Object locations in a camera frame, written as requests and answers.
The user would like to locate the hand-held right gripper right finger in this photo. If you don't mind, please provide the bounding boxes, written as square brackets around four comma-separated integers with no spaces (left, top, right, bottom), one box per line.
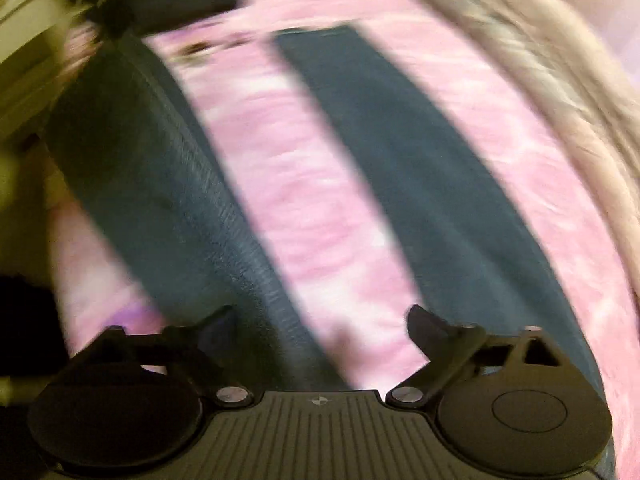
[386,304,576,407]

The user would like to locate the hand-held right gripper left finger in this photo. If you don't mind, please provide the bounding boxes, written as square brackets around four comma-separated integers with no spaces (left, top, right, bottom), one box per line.
[71,304,252,407]

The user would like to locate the dark grey pants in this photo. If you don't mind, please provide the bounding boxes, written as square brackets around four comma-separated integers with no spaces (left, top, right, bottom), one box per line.
[46,25,605,396]

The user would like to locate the pink printed blanket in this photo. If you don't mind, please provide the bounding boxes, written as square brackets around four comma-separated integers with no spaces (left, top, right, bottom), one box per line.
[50,0,640,480]

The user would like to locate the beige fluffy blanket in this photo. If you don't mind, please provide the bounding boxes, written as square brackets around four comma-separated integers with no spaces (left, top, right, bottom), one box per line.
[372,0,640,281]

